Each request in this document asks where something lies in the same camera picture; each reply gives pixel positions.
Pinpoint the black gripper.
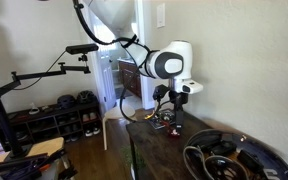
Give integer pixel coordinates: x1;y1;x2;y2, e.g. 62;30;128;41
169;91;188;132

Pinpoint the red bike light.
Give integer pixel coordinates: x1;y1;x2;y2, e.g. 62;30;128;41
167;128;180;137

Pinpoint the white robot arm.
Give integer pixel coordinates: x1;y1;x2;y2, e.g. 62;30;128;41
80;0;203;135

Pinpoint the blue rectangular tray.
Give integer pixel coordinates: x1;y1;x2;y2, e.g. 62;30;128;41
148;109;175;129

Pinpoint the white round stool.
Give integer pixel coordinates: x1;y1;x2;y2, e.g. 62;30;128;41
102;104;135;149

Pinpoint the black bike helmet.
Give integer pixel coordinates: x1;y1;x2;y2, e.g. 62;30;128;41
77;90;97;104
57;94;76;109

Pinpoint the dark shoe shelf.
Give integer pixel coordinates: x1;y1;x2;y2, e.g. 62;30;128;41
9;101;101;146

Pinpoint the black clip mount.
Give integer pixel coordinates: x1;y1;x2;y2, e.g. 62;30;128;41
211;141;237;156

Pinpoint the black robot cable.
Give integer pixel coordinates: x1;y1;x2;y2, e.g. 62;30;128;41
72;0;162;124

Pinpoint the white light switch plate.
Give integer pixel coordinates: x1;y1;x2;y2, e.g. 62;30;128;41
156;3;165;28

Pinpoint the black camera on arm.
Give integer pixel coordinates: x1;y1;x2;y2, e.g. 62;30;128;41
66;44;99;55

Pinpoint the black camera stand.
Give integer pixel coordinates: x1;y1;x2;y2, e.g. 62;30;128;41
0;61;92;159

